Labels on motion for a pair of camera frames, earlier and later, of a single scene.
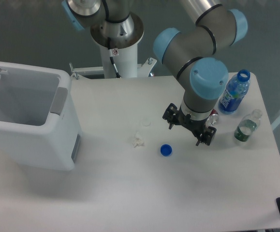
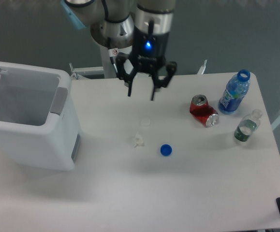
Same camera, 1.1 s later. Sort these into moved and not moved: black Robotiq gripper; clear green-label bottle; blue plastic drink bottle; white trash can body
Moved: black Robotiq gripper
Not moved: blue plastic drink bottle; white trash can body; clear green-label bottle
